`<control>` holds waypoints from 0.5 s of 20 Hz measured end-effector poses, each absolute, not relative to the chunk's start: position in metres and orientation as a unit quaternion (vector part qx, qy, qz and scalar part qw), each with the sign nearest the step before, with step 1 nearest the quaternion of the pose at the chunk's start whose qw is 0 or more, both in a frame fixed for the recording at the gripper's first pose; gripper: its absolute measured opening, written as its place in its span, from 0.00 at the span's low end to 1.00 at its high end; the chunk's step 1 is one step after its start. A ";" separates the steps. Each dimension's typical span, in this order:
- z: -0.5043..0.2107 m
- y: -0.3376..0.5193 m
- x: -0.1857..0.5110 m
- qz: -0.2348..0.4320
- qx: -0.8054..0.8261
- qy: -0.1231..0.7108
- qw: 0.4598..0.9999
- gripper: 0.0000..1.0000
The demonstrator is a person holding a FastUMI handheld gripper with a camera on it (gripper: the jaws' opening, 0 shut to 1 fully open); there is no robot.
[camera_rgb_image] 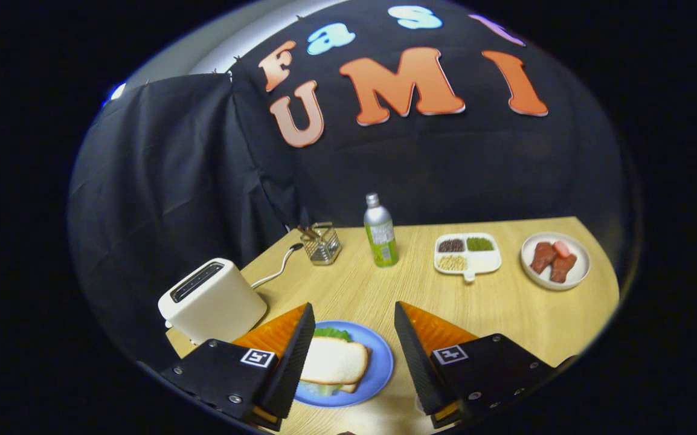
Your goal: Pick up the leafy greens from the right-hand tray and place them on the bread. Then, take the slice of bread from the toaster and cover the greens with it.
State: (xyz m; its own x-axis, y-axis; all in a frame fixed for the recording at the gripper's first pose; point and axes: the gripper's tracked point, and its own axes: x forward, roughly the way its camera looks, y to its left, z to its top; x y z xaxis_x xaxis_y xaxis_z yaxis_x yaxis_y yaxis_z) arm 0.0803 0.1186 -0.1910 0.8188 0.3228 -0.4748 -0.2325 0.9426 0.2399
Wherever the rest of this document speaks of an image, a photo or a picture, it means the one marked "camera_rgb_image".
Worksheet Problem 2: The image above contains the white bread slice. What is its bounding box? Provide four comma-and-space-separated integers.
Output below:
339, 346, 373, 394

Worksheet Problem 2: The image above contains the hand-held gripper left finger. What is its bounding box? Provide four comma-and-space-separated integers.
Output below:
161, 302, 316, 431

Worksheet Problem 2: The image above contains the toasted bread slice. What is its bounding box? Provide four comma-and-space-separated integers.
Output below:
300, 337, 369, 385

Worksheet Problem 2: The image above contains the white divided dish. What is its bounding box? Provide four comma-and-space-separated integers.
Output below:
434, 233, 503, 283

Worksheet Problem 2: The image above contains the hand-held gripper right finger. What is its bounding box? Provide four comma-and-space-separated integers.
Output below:
394, 301, 557, 428

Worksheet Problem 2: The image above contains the green label metal bottle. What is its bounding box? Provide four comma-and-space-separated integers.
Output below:
364, 193, 399, 268

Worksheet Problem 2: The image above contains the white round plate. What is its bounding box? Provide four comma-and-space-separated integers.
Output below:
521, 232, 591, 291

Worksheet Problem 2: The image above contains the white toaster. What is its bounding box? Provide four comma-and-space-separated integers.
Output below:
158, 258, 268, 346

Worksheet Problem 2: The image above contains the white power cable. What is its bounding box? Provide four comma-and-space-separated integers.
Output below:
251, 243, 304, 289

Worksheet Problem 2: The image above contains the metal wire basket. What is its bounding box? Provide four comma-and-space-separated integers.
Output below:
299, 222, 342, 266

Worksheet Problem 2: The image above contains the black backdrop cloth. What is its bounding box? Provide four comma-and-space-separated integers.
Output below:
68, 0, 633, 369

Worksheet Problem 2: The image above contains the brown meat piece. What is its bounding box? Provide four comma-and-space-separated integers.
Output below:
550, 254, 577, 283
530, 242, 557, 274

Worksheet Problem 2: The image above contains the blue plate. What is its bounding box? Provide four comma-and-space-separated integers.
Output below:
294, 320, 394, 408

